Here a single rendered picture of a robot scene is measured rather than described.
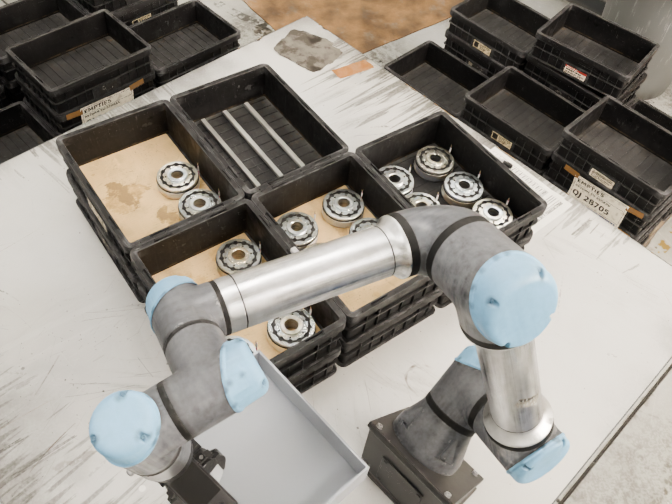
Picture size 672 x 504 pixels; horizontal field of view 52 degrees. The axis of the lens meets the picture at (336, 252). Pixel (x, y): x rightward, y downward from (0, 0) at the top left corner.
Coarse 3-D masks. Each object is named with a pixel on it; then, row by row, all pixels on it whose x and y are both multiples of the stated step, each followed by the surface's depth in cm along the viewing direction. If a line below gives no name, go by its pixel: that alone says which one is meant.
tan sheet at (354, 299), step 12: (312, 204) 172; (312, 216) 170; (372, 216) 171; (324, 228) 168; (336, 228) 168; (348, 228) 168; (324, 240) 165; (360, 288) 158; (372, 288) 158; (384, 288) 158; (348, 300) 155; (360, 300) 156; (372, 300) 156
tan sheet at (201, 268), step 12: (228, 240) 163; (204, 252) 160; (216, 252) 161; (180, 264) 158; (192, 264) 158; (204, 264) 158; (156, 276) 155; (168, 276) 155; (192, 276) 156; (204, 276) 156; (216, 276) 156; (264, 324) 150; (252, 336) 148; (264, 336) 148; (264, 348) 146
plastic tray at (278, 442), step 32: (256, 352) 116; (288, 384) 113; (256, 416) 114; (288, 416) 115; (320, 416) 110; (224, 448) 110; (256, 448) 111; (288, 448) 111; (320, 448) 112; (224, 480) 107; (256, 480) 107; (288, 480) 108; (320, 480) 108; (352, 480) 104
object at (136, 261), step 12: (240, 204) 157; (252, 204) 157; (204, 216) 154; (216, 216) 154; (180, 228) 151; (192, 228) 152; (156, 240) 149; (276, 240) 152; (132, 252) 146; (288, 252) 151; (144, 276) 143; (324, 300) 143; (336, 312) 141; (336, 324) 140; (312, 336) 137; (324, 336) 138; (288, 348) 135; (300, 348) 135; (276, 360) 133; (288, 360) 136
